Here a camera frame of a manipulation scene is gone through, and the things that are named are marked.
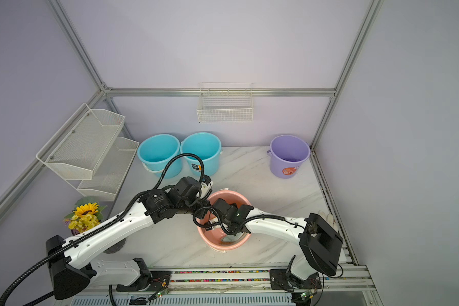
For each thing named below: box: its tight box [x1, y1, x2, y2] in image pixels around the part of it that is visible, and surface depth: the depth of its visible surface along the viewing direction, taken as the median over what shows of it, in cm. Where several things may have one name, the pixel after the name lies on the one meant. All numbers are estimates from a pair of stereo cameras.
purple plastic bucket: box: [266, 133, 312, 179], surface depth 101 cm
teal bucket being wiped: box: [137, 133, 183, 180], surface depth 100 cm
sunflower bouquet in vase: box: [63, 196, 108, 236], surface depth 66 cm
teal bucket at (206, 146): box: [180, 131, 222, 176], surface depth 101 cm
